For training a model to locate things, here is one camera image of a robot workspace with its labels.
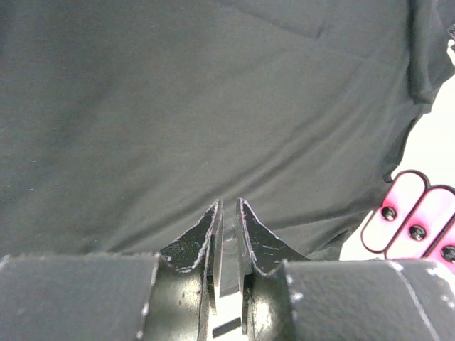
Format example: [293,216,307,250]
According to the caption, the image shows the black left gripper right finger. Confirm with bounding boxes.
[236,198,308,336]

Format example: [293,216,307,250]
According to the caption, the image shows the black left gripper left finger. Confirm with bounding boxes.
[158,200,223,340]

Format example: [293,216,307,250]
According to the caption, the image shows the black and pink drawer box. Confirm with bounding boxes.
[360,170,454,270]

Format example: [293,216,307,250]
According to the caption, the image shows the black t shirt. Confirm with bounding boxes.
[0,0,455,262]

